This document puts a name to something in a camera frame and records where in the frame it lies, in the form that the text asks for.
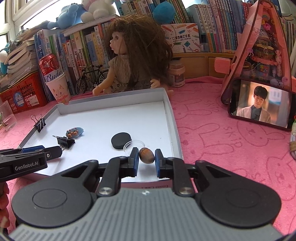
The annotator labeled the row of upright books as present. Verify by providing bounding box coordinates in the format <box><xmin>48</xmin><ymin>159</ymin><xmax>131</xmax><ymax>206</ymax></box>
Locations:
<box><xmin>33</xmin><ymin>0</ymin><xmax>260</xmax><ymax>96</ymax></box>

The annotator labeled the red beer can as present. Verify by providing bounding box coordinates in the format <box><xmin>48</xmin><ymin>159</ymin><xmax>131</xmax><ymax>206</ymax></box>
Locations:
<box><xmin>39</xmin><ymin>53</ymin><xmax>63</xmax><ymax>83</ymax></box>

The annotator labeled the grey lanyard strap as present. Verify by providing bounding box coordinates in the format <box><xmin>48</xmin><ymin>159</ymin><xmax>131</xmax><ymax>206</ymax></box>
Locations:
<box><xmin>288</xmin><ymin>120</ymin><xmax>296</xmax><ymax>160</ymax></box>

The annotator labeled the black binder clip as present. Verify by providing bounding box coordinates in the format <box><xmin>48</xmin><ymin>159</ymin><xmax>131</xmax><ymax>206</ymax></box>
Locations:
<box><xmin>31</xmin><ymin>114</ymin><xmax>46</xmax><ymax>133</ymax></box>
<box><xmin>53</xmin><ymin>136</ymin><xmax>75</xmax><ymax>151</ymax></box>

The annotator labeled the blue penguin plush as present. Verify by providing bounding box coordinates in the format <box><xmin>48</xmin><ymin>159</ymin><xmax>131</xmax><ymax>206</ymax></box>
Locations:
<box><xmin>0</xmin><ymin>43</ymin><xmax>10</xmax><ymax>75</ymax></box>

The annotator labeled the clear plastic lid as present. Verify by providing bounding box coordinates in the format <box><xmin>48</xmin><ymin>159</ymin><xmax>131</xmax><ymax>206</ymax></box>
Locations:
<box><xmin>123</xmin><ymin>140</ymin><xmax>145</xmax><ymax>156</ymax></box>

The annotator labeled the blue oval badge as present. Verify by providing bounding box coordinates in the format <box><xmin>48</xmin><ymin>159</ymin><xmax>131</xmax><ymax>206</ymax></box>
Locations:
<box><xmin>66</xmin><ymin>127</ymin><xmax>84</xmax><ymax>138</ymax></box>

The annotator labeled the black miniature bicycle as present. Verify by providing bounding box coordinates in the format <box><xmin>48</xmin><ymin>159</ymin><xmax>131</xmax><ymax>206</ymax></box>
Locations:
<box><xmin>75</xmin><ymin>65</ymin><xmax>109</xmax><ymax>95</ymax></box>

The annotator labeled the pink white bunny plush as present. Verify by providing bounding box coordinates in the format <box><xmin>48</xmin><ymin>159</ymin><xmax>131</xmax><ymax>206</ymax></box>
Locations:
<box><xmin>81</xmin><ymin>0</ymin><xmax>116</xmax><ymax>23</ymax></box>

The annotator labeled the pink bunny tablecloth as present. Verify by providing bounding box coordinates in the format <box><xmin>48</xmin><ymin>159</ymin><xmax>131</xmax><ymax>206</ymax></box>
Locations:
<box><xmin>1</xmin><ymin>80</ymin><xmax>295</xmax><ymax>233</ymax></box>

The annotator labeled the small white jar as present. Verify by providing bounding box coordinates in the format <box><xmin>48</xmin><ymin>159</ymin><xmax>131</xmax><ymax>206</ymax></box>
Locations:
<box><xmin>168</xmin><ymin>60</ymin><xmax>185</xmax><ymax>87</ymax></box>

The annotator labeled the white cat paper cup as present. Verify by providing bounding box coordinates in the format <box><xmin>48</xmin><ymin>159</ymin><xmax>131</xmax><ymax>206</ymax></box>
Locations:
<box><xmin>46</xmin><ymin>73</ymin><xmax>71</xmax><ymax>105</ymax></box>

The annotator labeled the pink triangular phone stand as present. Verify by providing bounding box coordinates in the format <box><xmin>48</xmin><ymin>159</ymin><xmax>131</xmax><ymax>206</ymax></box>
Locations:
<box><xmin>214</xmin><ymin>1</ymin><xmax>295</xmax><ymax>104</ymax></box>

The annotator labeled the black binder clip on tray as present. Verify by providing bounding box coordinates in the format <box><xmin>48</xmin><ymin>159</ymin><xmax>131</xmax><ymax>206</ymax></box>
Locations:
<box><xmin>31</xmin><ymin>114</ymin><xmax>46</xmax><ymax>133</ymax></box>

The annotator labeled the brown acorn nut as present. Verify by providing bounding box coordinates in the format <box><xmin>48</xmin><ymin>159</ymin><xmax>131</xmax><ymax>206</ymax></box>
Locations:
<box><xmin>139</xmin><ymin>147</ymin><xmax>155</xmax><ymax>164</ymax></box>

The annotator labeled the stack of books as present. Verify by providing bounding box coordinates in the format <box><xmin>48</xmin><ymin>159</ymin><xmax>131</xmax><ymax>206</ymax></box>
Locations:
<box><xmin>1</xmin><ymin>21</ymin><xmax>49</xmax><ymax>91</ymax></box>

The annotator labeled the colourful stationery box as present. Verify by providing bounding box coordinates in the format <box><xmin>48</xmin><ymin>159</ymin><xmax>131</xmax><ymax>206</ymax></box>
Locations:
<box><xmin>161</xmin><ymin>23</ymin><xmax>201</xmax><ymax>54</ymax></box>

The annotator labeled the black round sponge puck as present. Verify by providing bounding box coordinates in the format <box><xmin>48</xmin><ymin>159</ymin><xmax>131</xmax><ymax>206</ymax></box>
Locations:
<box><xmin>111</xmin><ymin>132</ymin><xmax>132</xmax><ymax>150</ymax></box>

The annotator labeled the white cardboard box tray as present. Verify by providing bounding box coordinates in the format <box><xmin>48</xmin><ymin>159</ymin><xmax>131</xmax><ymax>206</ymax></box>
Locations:
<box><xmin>21</xmin><ymin>88</ymin><xmax>183</xmax><ymax>181</ymax></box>

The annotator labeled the blue white round plush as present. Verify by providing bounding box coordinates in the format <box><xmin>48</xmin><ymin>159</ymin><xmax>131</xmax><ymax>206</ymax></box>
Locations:
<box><xmin>152</xmin><ymin>1</ymin><xmax>176</xmax><ymax>24</ymax></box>

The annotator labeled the brown haired doll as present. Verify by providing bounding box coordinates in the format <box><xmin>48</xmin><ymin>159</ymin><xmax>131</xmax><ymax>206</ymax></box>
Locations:
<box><xmin>92</xmin><ymin>14</ymin><xmax>175</xmax><ymax>96</ymax></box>

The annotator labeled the black smartphone playing video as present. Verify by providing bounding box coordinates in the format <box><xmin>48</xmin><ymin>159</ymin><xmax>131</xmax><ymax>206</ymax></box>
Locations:
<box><xmin>228</xmin><ymin>77</ymin><xmax>295</xmax><ymax>130</ymax></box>

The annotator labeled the red plastic crate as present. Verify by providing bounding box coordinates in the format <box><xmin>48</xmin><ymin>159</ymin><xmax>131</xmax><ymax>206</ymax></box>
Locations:
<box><xmin>1</xmin><ymin>71</ymin><xmax>48</xmax><ymax>114</ymax></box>

